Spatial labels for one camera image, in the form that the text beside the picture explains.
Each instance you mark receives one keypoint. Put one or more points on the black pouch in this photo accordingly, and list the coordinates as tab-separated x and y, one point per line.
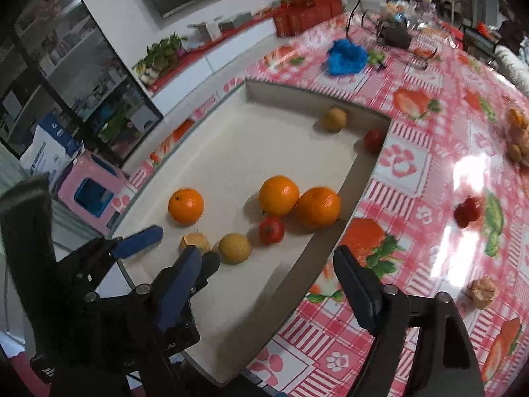
394	35

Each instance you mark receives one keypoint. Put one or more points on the crumpled blue cloth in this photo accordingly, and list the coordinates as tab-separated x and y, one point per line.
346	58

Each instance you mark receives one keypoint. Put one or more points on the pile of clothes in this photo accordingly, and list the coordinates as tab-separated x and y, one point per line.
512	33

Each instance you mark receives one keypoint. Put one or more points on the black chair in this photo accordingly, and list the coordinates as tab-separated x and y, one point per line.
477	37

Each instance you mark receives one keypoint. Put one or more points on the white low cabinet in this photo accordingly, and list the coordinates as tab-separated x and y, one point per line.
215	49

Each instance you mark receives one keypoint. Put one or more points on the glass display cabinet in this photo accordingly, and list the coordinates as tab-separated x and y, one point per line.
74	70

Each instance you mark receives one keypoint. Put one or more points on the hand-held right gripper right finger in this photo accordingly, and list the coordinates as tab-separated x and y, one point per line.
357	293

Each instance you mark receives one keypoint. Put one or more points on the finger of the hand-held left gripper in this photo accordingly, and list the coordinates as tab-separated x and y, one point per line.
138	240
210	264

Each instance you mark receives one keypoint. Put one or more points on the open cardboard box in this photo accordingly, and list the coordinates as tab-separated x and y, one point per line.
208	29

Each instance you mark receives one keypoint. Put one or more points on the orange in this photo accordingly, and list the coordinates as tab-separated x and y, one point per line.
186	206
318	206
279	195

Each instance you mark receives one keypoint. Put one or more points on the stack of red gift boxes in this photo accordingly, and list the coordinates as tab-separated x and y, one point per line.
310	8

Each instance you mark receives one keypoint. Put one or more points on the pile of snack packets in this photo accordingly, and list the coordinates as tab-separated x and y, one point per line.
407	12

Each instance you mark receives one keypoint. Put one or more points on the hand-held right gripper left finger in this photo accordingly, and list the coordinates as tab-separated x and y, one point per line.
179	293

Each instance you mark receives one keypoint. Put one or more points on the red strawberry print tablecloth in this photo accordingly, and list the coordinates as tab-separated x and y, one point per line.
413	223

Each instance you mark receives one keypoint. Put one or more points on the small mandarin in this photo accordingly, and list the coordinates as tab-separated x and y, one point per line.
516	118

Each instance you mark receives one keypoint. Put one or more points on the white bag with blue print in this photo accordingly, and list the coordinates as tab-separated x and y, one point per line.
51	144

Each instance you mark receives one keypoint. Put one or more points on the tan wrinkled husk fruit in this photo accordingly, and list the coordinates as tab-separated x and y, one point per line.
193	240
481	292

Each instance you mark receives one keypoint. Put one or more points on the grey flat box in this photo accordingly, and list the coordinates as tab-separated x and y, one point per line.
235	20

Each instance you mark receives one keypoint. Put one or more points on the white sofa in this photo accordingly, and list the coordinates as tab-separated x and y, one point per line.
512	60

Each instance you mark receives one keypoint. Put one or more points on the white rectangular tray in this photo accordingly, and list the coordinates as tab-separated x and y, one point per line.
248	153

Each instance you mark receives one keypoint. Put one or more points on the pink plastic box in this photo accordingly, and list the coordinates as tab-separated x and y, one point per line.
91	173

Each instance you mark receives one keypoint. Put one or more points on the brown kiwi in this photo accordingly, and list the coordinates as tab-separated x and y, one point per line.
514	153
234	248
334	119

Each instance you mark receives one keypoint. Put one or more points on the green potted plant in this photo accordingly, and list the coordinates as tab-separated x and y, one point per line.
163	53

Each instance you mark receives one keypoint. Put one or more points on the small red tomato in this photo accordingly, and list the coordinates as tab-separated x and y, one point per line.
271	230
374	140
468	211

